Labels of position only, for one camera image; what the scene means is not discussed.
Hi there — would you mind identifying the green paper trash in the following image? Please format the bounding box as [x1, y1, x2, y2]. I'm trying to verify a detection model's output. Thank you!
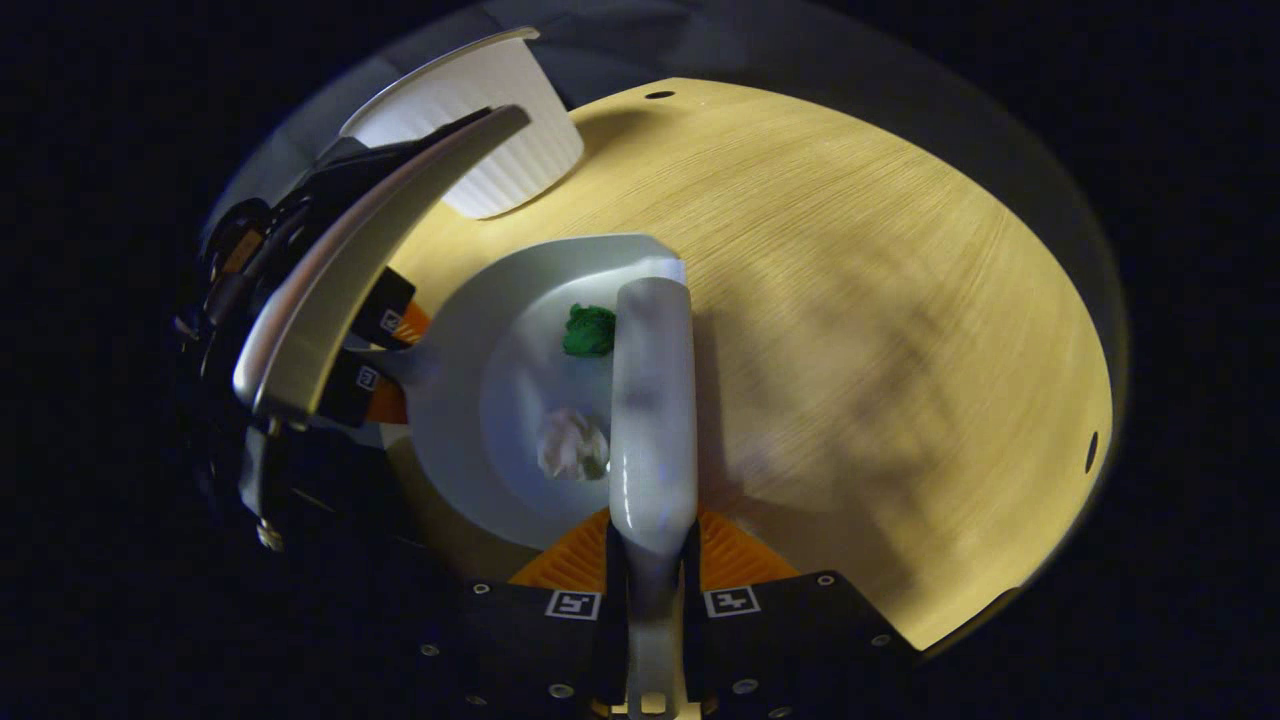
[562, 304, 617, 359]

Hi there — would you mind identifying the grey-white dustpan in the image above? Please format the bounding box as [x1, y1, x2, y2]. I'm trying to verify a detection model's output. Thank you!
[380, 233, 691, 553]

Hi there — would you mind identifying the wooden desktop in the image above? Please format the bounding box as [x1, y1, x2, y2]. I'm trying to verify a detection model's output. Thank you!
[380, 77, 1114, 651]

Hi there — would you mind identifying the white paper trash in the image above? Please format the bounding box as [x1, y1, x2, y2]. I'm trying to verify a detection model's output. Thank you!
[537, 407, 611, 482]

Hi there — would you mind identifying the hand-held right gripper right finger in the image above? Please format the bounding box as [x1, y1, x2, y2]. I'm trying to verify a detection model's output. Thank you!
[684, 507, 918, 720]

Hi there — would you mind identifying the white garbage bin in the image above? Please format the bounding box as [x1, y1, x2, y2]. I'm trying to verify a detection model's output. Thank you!
[340, 26, 585, 220]

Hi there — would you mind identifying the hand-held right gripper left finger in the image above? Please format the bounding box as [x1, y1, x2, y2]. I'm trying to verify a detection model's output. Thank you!
[418, 508, 631, 720]

